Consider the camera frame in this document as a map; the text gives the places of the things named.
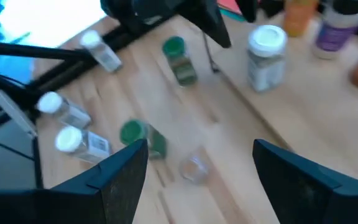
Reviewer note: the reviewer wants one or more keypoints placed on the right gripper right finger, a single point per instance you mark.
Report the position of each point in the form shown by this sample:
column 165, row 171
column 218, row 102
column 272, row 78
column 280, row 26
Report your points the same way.
column 322, row 205

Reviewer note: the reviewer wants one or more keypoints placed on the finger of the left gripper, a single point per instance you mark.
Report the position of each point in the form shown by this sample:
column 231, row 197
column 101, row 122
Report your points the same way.
column 247, row 9
column 208, row 18

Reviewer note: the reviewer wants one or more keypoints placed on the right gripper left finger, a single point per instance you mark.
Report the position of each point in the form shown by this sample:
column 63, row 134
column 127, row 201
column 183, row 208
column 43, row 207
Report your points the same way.
column 73, row 205

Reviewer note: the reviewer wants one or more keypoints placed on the green-lid oregano spice jar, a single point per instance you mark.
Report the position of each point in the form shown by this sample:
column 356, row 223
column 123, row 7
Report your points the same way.
column 141, row 135
column 179, row 59

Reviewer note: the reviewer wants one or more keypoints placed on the black-lid orange spice jar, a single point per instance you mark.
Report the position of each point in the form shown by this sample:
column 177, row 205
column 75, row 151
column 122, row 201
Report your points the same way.
column 298, row 18

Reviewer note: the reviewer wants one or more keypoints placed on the white-lid bagel seasoning jar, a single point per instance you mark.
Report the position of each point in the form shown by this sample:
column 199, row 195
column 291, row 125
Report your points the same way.
column 99, row 53
column 79, row 143
column 62, row 109
column 266, row 59

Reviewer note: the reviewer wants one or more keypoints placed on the black-lid purple-label spice jar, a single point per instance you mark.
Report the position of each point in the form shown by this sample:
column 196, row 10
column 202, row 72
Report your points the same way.
column 334, row 34

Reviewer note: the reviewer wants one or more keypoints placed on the teal pad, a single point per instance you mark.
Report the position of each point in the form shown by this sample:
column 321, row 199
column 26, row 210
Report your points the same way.
column 233, row 16

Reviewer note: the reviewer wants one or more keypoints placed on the red notebook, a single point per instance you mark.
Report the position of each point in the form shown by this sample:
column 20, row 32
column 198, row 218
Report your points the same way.
column 228, row 5

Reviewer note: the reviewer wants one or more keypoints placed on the small cork-lid glass jar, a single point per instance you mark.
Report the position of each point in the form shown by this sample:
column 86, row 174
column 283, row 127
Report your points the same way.
column 194, row 168

